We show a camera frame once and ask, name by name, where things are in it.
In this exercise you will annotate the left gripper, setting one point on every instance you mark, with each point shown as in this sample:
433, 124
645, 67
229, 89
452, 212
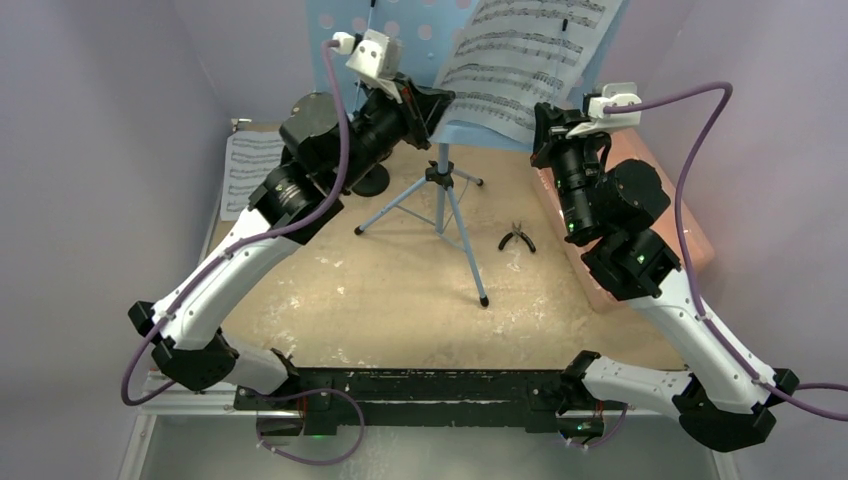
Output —
424, 109

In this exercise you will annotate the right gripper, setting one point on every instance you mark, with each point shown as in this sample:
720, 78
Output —
556, 139

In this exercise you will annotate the light blue music stand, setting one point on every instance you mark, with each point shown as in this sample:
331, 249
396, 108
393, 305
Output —
427, 30

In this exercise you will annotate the sheet music pages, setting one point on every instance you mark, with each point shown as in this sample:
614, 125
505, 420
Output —
512, 55

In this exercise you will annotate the black mic stand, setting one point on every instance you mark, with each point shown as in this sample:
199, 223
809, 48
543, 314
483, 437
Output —
375, 182

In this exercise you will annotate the sheet music page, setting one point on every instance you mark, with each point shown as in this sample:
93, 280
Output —
249, 158

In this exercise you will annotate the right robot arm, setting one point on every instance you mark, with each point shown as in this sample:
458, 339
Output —
722, 398

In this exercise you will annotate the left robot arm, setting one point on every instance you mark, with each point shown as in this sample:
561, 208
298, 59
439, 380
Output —
325, 153

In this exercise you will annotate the pink plastic storage box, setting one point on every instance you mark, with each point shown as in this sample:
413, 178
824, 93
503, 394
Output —
618, 226

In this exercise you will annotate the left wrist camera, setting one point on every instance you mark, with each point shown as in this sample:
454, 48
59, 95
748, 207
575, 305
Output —
374, 57

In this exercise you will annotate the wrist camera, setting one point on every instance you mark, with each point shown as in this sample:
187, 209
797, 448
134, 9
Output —
610, 108
374, 57

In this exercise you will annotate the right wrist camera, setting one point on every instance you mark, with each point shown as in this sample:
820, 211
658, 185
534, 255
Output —
610, 108

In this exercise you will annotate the black handled pliers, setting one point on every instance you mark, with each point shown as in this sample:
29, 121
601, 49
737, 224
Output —
517, 232

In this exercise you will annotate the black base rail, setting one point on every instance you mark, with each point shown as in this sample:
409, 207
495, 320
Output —
537, 401

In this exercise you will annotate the aluminium frame rail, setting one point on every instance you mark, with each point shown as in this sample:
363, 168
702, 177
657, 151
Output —
179, 401

